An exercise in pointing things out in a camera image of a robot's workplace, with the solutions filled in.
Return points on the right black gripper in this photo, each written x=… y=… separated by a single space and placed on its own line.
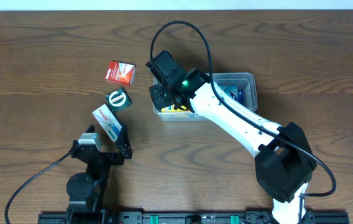
x=158 y=97

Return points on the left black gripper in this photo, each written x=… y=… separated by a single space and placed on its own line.
x=124 y=147

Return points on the yellow medicine box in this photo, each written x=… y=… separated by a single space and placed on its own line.
x=171 y=109

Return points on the blue Kool Fever box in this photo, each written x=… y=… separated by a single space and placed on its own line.
x=235 y=93

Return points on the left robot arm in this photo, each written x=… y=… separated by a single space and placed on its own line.
x=86 y=189

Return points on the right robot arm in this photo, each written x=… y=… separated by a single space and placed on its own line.
x=282 y=154

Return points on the clear plastic container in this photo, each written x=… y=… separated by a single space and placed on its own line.
x=243 y=80

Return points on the white Panadol box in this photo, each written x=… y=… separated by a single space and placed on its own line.
x=108 y=121

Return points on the green round-logo box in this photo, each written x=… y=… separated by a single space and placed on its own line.
x=118 y=100

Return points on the red medicine box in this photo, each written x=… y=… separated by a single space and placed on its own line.
x=120 y=73

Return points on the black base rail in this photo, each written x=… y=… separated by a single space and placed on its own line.
x=261 y=217

